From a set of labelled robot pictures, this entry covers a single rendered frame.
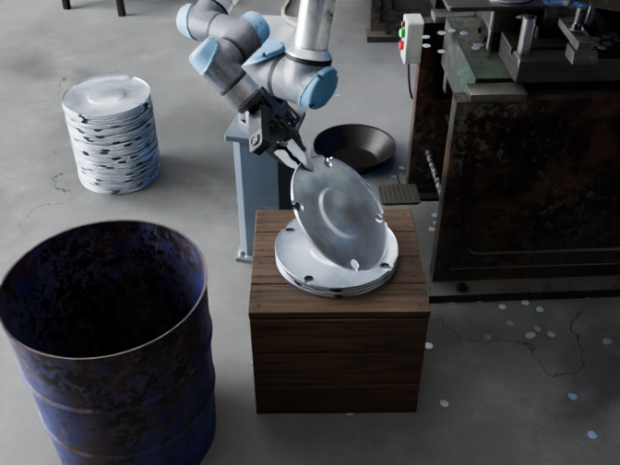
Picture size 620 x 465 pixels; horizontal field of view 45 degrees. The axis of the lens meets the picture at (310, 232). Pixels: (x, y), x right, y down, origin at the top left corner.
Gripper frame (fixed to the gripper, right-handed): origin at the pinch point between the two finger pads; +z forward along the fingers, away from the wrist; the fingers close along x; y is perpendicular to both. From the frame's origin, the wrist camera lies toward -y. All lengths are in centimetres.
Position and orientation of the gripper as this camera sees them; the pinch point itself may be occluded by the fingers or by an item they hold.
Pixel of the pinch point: (306, 169)
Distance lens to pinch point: 168.1
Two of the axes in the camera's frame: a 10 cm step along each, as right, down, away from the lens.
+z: 6.7, 6.9, 2.7
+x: -6.7, 4.2, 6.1
